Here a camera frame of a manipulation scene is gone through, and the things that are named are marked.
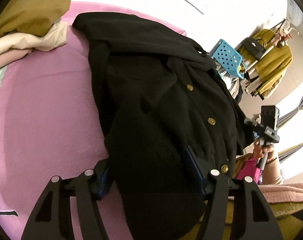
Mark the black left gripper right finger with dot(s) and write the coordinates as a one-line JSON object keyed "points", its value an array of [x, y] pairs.
{"points": [[252, 216]]}

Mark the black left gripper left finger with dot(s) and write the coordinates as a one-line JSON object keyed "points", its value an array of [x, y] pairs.
{"points": [[51, 216]]}

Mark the black cardigan with gold buttons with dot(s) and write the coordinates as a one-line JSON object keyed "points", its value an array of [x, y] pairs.
{"points": [[158, 92]]}

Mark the person's right hand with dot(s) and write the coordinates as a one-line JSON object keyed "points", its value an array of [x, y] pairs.
{"points": [[259, 152]]}

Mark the mustard coat on rack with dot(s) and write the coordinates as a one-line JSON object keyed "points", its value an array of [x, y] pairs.
{"points": [[264, 76]]}

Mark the teal perforated plastic basket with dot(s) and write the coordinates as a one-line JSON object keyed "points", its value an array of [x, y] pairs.
{"points": [[229, 59]]}

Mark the black bag on rack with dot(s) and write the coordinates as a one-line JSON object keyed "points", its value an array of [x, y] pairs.
{"points": [[256, 47]]}

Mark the pink bed sheet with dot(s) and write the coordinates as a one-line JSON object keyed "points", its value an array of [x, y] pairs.
{"points": [[49, 124]]}

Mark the cream folded garment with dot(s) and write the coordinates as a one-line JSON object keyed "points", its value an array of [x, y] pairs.
{"points": [[17, 45]]}

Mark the mustard yellow garment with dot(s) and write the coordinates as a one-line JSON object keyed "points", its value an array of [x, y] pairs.
{"points": [[34, 17]]}

